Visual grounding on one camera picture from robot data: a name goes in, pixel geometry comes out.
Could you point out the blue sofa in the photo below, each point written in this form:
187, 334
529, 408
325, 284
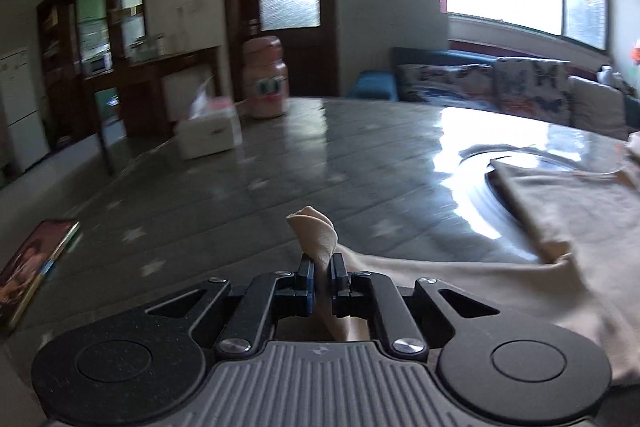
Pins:
372, 82

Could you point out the white tissue box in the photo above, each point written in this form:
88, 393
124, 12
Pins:
210, 132

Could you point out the orange decoration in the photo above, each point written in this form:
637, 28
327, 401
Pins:
636, 53

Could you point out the dark wooden display cabinet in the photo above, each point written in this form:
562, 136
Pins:
90, 17

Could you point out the white plush toy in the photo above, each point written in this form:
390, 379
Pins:
609, 77

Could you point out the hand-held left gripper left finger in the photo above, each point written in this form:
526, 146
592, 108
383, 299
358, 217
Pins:
306, 279

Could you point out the plain beige cushion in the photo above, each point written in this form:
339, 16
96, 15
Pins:
597, 107

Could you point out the round black induction cooker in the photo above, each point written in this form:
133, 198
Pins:
475, 192

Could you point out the white refrigerator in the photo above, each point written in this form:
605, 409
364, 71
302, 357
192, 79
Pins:
20, 117

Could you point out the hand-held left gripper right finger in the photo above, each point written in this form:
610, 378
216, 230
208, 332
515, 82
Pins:
336, 281

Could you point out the dark wooden sideboard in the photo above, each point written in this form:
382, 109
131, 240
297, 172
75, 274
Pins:
145, 92

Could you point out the cream cloth garment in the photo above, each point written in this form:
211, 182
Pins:
550, 227

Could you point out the pink jar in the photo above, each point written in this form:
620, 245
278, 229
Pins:
266, 82

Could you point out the book with photo cover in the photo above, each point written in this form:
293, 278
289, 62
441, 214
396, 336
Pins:
30, 267

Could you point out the butterfly print cushion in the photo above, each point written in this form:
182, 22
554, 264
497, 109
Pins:
532, 89
445, 83

